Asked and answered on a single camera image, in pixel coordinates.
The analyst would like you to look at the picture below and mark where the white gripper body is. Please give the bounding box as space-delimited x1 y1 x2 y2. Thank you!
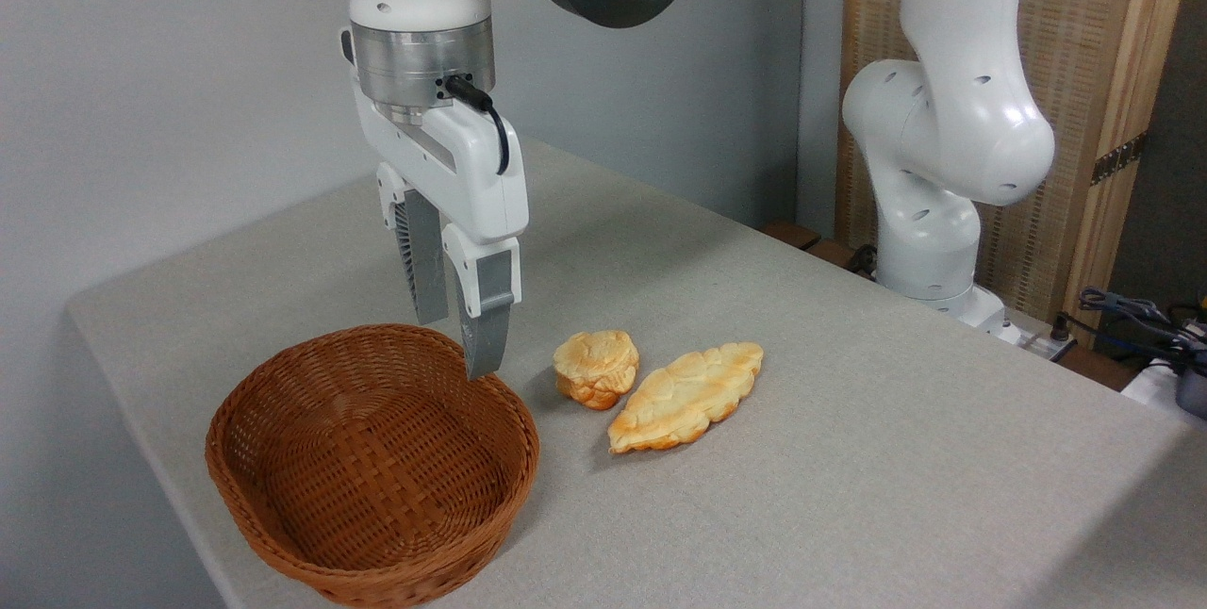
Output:
351 70 530 248

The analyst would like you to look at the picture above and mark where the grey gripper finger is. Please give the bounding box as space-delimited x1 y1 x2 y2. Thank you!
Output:
441 224 522 382
376 163 450 326

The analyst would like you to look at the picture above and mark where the small round bread roll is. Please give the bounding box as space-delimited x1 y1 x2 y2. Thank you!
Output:
553 330 640 411

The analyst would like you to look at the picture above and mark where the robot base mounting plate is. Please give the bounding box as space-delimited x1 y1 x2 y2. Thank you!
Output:
998 307 1078 362

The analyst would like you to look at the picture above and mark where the brown wicker basket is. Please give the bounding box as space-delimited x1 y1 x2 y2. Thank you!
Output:
205 323 541 609

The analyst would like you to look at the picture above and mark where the long leaf-shaped bread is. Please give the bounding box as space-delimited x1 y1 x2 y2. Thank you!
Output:
607 341 765 455

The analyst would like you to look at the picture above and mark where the wooden woven screen panel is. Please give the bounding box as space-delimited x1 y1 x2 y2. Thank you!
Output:
835 0 1199 346

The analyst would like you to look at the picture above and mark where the black metal hinge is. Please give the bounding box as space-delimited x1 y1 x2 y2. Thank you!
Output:
1091 131 1149 186

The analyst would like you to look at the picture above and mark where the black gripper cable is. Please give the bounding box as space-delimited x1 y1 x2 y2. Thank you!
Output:
441 74 512 176

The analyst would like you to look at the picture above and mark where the black cable bundle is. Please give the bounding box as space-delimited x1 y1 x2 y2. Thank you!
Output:
1050 287 1207 367

